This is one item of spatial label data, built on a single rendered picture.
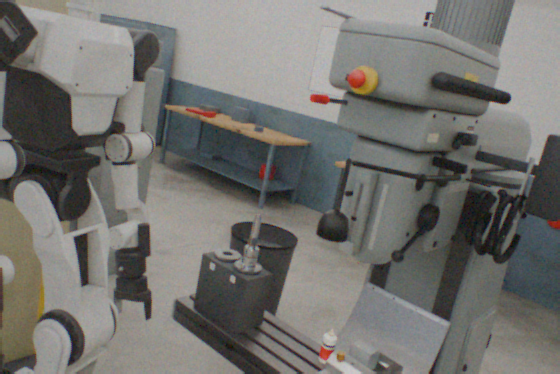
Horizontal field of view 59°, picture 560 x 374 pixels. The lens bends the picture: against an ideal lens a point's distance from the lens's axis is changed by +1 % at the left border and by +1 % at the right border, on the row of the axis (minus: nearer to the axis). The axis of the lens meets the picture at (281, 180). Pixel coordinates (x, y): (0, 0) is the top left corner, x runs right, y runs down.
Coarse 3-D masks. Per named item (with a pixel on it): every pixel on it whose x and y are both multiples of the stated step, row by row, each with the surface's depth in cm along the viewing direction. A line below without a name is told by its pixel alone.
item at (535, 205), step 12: (552, 144) 123; (552, 156) 123; (540, 168) 125; (552, 168) 123; (540, 180) 125; (552, 180) 123; (540, 192) 125; (552, 192) 123; (528, 204) 127; (540, 204) 125; (552, 204) 123; (540, 216) 125; (552, 216) 123
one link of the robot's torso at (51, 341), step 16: (112, 304) 133; (48, 320) 119; (48, 336) 118; (64, 336) 117; (48, 352) 118; (64, 352) 118; (96, 352) 132; (48, 368) 119; (64, 368) 119; (80, 368) 126; (96, 368) 134
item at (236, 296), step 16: (208, 256) 164; (224, 256) 163; (240, 256) 166; (208, 272) 164; (224, 272) 158; (240, 272) 156; (256, 272) 157; (208, 288) 164; (224, 288) 159; (240, 288) 154; (256, 288) 156; (208, 304) 164; (224, 304) 159; (240, 304) 154; (256, 304) 159; (224, 320) 159; (240, 320) 155; (256, 320) 162
